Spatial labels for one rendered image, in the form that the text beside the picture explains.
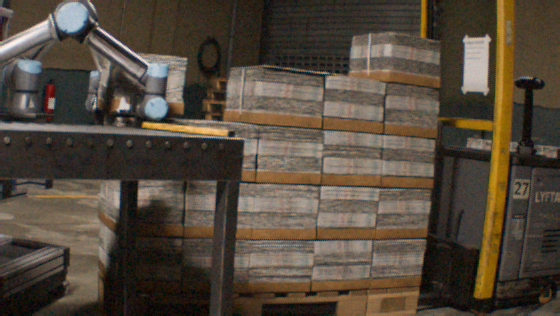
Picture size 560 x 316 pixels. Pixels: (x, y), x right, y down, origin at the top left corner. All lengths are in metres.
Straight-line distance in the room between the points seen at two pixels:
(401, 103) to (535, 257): 1.12
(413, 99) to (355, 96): 0.29
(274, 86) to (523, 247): 1.54
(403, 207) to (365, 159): 0.30
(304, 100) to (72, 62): 7.42
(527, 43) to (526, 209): 6.09
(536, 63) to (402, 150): 6.33
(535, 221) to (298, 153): 1.33
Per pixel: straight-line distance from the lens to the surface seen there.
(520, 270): 3.86
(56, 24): 2.61
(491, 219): 3.58
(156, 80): 2.62
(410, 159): 3.48
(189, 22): 11.64
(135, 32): 11.01
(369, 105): 3.35
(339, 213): 3.32
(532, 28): 9.73
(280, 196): 3.18
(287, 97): 3.18
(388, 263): 3.49
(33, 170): 1.84
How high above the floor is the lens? 0.87
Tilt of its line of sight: 3 degrees down
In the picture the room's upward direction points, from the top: 5 degrees clockwise
